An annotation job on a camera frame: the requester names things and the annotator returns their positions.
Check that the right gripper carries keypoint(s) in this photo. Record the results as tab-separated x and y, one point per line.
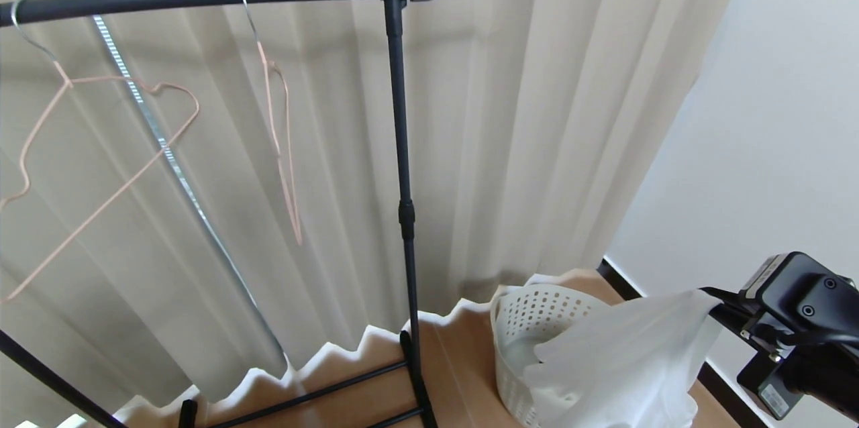
805	300

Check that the white printed t-shirt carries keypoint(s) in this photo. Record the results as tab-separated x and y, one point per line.
624	361

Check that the white laundry basket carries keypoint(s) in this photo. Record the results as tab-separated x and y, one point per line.
530	320

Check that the black clothes rack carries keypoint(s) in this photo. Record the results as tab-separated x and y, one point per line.
396	79

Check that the pink clothes hanger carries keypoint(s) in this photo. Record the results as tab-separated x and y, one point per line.
294	217
100	206

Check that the beige curtain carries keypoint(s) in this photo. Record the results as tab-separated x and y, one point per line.
537	113

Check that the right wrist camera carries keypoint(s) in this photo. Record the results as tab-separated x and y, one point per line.
768	384

